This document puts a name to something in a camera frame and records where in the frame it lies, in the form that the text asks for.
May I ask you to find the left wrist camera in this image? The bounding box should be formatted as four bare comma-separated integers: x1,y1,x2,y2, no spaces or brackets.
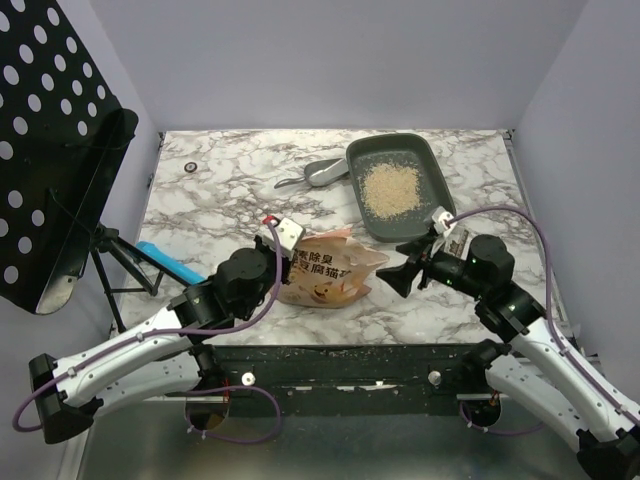
258,216,306,260

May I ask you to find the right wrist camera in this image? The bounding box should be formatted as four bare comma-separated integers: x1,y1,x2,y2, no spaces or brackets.
431,206,457,238

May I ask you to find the blue plastic handle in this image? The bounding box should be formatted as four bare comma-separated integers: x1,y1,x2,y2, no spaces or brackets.
136,241,205,285

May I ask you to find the black perforated music stand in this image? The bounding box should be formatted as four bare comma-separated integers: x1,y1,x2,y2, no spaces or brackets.
0,0,162,335

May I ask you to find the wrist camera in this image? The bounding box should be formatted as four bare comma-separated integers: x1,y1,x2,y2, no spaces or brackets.
258,216,306,260
431,206,457,238

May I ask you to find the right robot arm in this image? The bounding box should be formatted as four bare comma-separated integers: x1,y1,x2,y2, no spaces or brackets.
376,235,639,479

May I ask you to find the pink cat litter bag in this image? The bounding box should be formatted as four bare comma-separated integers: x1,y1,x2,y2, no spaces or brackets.
277,229,389,309

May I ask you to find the dark grey litter tray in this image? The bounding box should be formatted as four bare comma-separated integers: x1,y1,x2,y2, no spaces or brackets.
346,133,456,243

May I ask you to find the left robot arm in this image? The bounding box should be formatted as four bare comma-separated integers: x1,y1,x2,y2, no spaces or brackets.
12,224,300,445

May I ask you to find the beige litter pile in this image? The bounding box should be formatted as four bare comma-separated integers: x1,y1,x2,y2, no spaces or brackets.
360,163,421,220

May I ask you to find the silver metal scoop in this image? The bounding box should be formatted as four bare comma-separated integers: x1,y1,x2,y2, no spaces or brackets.
274,158,349,189

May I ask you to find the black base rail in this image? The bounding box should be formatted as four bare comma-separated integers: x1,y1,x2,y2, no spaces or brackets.
189,340,508,426

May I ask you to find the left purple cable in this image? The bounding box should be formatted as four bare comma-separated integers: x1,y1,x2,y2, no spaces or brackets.
12,222,284,444

